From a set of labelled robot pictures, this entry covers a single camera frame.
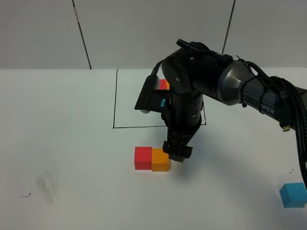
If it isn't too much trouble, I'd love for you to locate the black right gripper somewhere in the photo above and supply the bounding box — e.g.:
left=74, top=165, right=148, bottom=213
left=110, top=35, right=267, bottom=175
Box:
left=162, top=90, right=203, bottom=162

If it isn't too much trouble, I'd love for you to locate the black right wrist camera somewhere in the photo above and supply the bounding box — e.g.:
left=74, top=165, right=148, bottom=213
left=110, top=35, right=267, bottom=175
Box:
left=134, top=75, right=169, bottom=114

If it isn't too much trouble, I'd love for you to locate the orange template cube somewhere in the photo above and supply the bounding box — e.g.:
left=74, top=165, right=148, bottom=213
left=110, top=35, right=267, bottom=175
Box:
left=165, top=81, right=170, bottom=90

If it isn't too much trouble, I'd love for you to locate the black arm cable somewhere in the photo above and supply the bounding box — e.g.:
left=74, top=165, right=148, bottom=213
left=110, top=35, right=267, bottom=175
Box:
left=236, top=55, right=307, bottom=192

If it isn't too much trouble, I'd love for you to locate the red template cube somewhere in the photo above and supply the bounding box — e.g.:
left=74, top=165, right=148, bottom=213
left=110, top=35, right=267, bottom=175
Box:
left=159, top=79, right=167, bottom=90

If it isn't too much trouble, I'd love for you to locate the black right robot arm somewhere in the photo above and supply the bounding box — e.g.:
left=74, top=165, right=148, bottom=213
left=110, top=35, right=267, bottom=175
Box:
left=162, top=40, right=307, bottom=162

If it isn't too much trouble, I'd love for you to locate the blue cube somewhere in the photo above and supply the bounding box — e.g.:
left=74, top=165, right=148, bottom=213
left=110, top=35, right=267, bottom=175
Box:
left=279, top=183, right=307, bottom=208

